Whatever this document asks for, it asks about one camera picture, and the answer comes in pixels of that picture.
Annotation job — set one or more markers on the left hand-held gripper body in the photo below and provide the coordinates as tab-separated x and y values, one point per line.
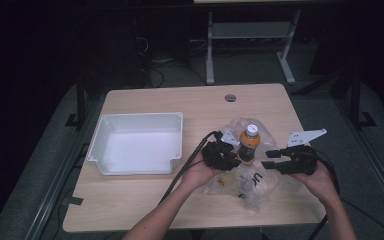
215	155

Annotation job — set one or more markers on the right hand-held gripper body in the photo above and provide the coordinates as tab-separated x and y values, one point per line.
303	160

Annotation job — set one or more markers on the orange juice bottle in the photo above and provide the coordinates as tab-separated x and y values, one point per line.
249	145

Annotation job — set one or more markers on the clear plastic bag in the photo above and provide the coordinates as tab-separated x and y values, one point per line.
263	193

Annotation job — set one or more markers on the white plastic tray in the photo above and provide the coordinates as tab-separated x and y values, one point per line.
140	150

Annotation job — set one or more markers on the person's left hand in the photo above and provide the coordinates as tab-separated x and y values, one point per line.
200	173

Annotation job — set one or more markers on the person's right hand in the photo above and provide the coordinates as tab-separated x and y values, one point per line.
320	183

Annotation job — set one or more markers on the grey table grommet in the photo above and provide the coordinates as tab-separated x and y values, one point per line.
230	98

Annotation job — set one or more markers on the black metal stand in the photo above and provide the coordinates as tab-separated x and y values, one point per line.
356	100
80	100

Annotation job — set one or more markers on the dark tape strip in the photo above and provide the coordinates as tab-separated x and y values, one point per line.
76	201

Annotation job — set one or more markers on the grey metal rail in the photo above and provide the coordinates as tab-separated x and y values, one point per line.
56	186
373	156

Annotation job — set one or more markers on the white metal desk frame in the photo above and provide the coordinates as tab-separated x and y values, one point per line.
250	30

